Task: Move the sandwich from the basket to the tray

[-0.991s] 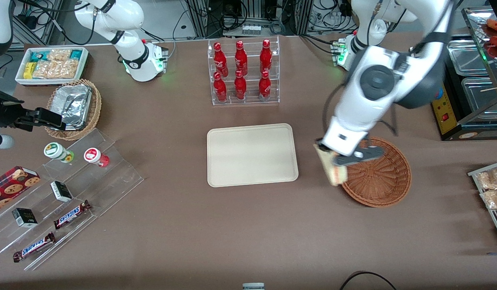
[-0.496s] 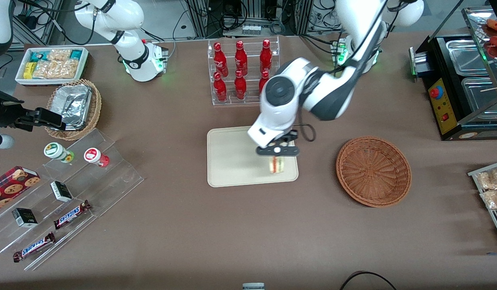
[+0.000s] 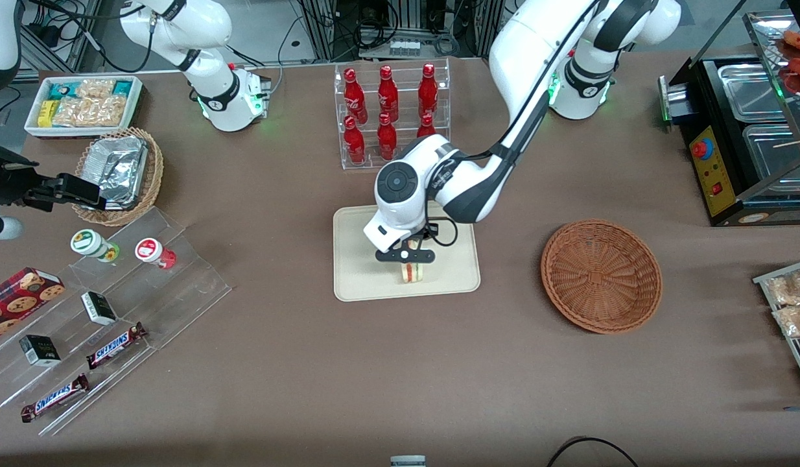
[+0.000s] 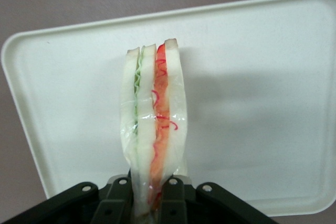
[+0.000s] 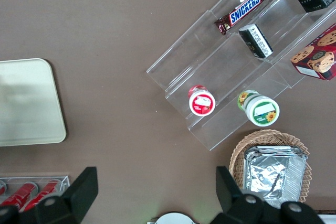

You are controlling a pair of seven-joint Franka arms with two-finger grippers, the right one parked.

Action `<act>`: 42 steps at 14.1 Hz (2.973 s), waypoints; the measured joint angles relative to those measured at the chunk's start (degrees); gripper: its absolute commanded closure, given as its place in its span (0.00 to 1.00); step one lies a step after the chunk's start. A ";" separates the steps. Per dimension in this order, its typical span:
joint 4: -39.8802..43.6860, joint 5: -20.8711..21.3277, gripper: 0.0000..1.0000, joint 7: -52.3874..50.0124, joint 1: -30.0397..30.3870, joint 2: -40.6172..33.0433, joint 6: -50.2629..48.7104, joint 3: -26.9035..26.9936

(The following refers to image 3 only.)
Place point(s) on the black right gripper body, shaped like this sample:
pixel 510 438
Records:
pixel 19 185

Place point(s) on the triangular sandwich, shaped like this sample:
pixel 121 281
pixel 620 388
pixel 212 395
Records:
pixel 411 275

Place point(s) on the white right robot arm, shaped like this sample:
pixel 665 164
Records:
pixel 212 26

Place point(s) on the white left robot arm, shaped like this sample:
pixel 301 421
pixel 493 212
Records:
pixel 523 52

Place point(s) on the beige rectangular serving tray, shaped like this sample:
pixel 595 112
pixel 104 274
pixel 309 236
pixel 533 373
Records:
pixel 354 266

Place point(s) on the light wicker basket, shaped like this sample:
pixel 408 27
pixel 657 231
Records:
pixel 155 175

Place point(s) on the round brown wicker basket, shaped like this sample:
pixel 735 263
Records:
pixel 601 275

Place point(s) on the silver foil container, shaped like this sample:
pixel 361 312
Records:
pixel 118 165

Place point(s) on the green lid yogurt cup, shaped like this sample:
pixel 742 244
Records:
pixel 89 242

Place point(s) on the white rectangular snack bin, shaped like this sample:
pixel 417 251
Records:
pixel 34 123

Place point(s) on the yellow snack packet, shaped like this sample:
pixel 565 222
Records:
pixel 47 112

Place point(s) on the large clear cracker bag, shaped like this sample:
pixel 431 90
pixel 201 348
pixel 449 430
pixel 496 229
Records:
pixel 92 111

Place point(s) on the red lid yogurt cup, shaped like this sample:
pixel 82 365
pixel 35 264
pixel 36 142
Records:
pixel 150 251

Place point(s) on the clear acrylic bottle rack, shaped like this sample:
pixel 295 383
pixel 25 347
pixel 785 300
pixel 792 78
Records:
pixel 351 165

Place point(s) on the red plaid cookie box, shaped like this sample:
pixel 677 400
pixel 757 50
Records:
pixel 21 298

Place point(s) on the teal snack packet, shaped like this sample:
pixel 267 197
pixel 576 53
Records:
pixel 61 89
pixel 122 87

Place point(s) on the small clear cracker bag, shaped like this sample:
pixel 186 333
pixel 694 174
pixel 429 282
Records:
pixel 95 89

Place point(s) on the red cola bottle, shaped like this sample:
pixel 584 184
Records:
pixel 388 94
pixel 354 97
pixel 426 125
pixel 354 143
pixel 428 91
pixel 386 137

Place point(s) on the small black box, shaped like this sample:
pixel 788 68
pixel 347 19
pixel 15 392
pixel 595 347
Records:
pixel 99 308
pixel 40 350

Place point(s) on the clear acrylic stepped display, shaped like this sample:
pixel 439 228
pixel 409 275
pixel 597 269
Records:
pixel 192 279

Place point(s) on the Snickers chocolate bar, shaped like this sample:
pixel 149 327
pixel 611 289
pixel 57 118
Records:
pixel 115 346
pixel 55 397

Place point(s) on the small grey device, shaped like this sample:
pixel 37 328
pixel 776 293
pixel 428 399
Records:
pixel 408 461

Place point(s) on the white power strip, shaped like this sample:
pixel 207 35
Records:
pixel 405 48

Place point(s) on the black food warmer machine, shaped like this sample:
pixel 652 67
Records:
pixel 717 181

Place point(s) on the steel warmer pan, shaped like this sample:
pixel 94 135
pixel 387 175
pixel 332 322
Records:
pixel 753 94
pixel 773 159

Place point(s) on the clear bag of pastry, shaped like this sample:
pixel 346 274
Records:
pixel 789 288
pixel 795 320

